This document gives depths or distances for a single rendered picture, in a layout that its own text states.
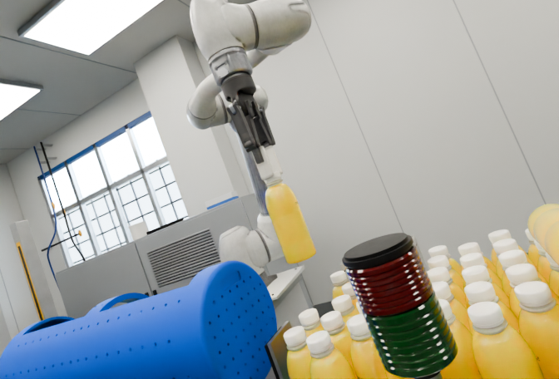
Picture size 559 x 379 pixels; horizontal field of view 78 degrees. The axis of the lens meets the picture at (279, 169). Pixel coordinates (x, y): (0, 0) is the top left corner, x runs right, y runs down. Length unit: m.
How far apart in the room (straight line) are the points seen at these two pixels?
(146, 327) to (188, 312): 0.13
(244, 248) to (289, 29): 0.90
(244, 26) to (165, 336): 0.70
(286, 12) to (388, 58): 2.72
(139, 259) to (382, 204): 2.25
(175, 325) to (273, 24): 0.70
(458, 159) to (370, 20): 1.53
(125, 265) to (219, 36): 2.69
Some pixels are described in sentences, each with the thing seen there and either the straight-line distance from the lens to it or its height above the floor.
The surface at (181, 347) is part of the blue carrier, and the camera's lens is 0.82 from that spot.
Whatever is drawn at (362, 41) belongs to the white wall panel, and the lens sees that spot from 3.61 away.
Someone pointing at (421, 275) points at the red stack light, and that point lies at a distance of 0.31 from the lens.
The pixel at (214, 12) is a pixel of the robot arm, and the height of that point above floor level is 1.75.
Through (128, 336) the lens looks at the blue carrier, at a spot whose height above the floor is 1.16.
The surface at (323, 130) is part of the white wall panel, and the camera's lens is 3.55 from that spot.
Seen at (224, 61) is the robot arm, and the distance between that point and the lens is 0.79.
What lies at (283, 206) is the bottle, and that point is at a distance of 0.73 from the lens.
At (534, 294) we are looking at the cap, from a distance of 0.57.
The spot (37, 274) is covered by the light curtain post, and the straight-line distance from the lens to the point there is 2.17.
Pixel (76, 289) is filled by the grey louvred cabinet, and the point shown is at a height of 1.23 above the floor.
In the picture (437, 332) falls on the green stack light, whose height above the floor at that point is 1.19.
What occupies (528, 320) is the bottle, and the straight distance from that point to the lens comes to 0.58.
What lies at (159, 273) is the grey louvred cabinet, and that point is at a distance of 3.05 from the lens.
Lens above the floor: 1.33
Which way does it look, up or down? 5 degrees up
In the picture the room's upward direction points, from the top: 21 degrees counter-clockwise
